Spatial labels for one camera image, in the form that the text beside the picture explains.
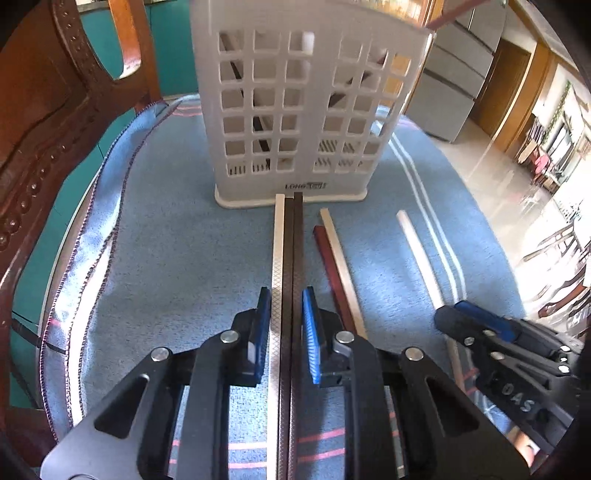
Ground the white chopstick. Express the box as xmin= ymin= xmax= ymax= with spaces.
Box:
xmin=266 ymin=194 xmax=286 ymax=479

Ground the dark red chopstick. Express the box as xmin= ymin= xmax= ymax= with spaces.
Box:
xmin=314 ymin=225 xmax=356 ymax=334

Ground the dark brown chopstick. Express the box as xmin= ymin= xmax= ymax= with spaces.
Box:
xmin=287 ymin=192 xmax=304 ymax=479
xmin=280 ymin=198 xmax=294 ymax=479

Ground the cream chopstick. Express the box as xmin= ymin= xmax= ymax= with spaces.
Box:
xmin=320 ymin=208 xmax=368 ymax=339

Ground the beige chopstick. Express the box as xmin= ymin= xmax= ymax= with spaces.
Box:
xmin=397 ymin=210 xmax=466 ymax=392

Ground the white plastic utensil basket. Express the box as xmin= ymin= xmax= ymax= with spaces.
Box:
xmin=190 ymin=1 xmax=435 ymax=208

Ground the person's right hand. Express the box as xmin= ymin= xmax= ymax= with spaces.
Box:
xmin=507 ymin=426 xmax=540 ymax=467

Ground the brown wooden door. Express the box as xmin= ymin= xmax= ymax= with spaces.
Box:
xmin=470 ymin=38 xmax=531 ymax=138

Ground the silver refrigerator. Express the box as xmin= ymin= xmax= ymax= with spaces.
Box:
xmin=406 ymin=1 xmax=507 ymax=142

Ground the carved wooden chair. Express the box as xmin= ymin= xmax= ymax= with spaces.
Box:
xmin=1 ymin=1 xmax=161 ymax=478

